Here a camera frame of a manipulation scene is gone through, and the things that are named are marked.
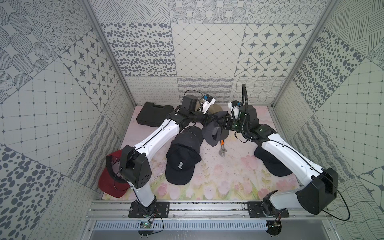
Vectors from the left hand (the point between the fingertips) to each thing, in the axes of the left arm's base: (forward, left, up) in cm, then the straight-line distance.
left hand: (222, 118), depth 74 cm
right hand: (+1, +1, -4) cm, 5 cm away
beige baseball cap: (+29, +1, -22) cm, 36 cm away
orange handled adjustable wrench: (-2, -4, -30) cm, 30 cm away
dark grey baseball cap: (-2, +5, -10) cm, 11 cm away
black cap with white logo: (-17, +23, -29) cm, 41 cm away
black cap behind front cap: (-3, +20, -23) cm, 31 cm away
